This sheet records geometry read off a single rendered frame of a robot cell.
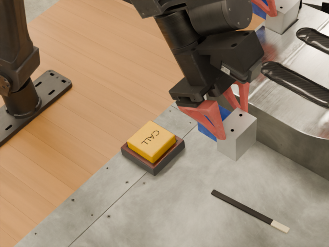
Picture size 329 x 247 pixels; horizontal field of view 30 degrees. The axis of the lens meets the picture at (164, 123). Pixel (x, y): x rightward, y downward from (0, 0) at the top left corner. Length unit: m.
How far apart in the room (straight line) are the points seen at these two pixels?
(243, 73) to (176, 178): 0.32
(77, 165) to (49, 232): 0.14
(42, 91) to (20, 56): 0.17
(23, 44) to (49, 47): 0.28
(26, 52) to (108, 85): 0.20
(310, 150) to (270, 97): 0.11
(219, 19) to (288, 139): 0.32
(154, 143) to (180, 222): 0.14
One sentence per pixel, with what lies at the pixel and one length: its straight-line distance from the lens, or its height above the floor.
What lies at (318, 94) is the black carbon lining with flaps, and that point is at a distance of 1.04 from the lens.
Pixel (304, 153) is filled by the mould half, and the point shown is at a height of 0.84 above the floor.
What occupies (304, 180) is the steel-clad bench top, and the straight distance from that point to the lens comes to 1.03.
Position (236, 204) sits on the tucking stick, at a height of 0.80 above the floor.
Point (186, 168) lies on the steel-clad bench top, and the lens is 1.05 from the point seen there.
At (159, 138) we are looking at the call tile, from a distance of 1.05.
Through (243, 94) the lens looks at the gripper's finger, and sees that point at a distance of 0.88.
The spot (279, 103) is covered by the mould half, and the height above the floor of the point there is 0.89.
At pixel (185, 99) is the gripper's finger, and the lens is 0.86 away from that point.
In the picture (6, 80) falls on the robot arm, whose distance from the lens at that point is 1.10.
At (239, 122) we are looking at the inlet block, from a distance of 0.89.
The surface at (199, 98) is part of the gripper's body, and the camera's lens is 0.82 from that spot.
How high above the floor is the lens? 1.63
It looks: 48 degrees down
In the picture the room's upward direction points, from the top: 11 degrees counter-clockwise
